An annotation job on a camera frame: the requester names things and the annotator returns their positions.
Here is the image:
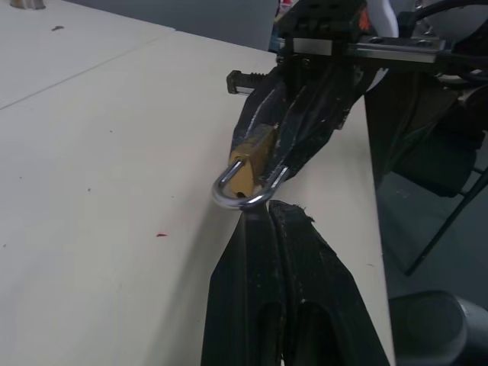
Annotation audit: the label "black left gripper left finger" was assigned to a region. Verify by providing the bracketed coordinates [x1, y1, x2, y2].
[201, 208, 286, 366]

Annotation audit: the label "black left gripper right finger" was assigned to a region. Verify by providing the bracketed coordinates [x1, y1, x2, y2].
[268, 199, 391, 366]

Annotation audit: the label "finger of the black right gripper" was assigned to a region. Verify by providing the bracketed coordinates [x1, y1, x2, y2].
[231, 66, 291, 153]
[265, 56, 383, 182]

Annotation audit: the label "brass padlock with steel shackle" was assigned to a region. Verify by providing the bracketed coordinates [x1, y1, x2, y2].
[211, 124, 290, 210]

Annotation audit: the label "grey round bin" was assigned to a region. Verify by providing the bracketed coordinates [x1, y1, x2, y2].
[387, 290, 488, 366]

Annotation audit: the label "black folding chair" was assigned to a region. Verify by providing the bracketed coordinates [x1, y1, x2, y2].
[364, 70, 488, 277]

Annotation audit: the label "grey object at table edge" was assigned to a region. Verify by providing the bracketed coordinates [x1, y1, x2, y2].
[10, 0, 47, 11]

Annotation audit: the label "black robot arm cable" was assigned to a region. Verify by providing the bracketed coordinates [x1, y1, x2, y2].
[411, 0, 488, 20]

